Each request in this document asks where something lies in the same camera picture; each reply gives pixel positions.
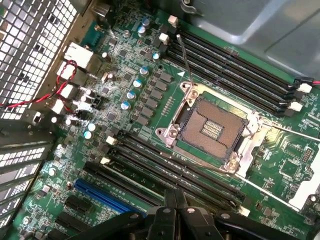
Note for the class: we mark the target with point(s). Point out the thin steel locking lever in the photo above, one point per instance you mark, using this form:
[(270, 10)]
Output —
[(185, 60)]

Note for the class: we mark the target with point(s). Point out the CPU socket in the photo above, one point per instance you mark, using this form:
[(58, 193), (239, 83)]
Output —
[(212, 125)]

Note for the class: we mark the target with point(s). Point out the grey metal PC case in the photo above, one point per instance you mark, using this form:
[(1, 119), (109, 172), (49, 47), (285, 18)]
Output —
[(250, 25)]

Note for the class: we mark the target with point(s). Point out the blue expansion slot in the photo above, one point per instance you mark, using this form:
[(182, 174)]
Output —
[(107, 197)]

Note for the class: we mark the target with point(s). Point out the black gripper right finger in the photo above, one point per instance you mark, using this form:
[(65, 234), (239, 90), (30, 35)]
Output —
[(197, 225)]

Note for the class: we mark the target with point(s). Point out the RAM slot black latches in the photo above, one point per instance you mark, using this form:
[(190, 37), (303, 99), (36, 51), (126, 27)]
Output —
[(225, 64), (200, 175), (225, 81), (200, 194)]

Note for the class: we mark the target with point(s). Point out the RAM slot white latches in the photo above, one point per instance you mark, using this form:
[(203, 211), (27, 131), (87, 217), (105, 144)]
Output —
[(225, 55), (200, 184), (225, 73), (105, 160)]

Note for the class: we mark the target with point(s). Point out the teal rear port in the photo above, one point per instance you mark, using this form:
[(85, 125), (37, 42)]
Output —
[(91, 35)]

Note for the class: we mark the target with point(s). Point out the silver rear port block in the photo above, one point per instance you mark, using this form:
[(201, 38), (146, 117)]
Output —
[(78, 55), (66, 71), (67, 91), (57, 106)]

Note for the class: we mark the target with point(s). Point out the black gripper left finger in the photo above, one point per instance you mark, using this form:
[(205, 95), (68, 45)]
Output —
[(165, 225)]

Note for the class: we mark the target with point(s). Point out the short black expansion slot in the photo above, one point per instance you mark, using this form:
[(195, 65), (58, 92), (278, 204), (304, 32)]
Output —
[(78, 203)]

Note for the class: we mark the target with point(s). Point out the silver socket cover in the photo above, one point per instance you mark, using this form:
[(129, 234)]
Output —
[(307, 190)]

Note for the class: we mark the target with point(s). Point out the green motherboard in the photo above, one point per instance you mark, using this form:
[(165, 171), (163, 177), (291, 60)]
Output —
[(282, 217)]

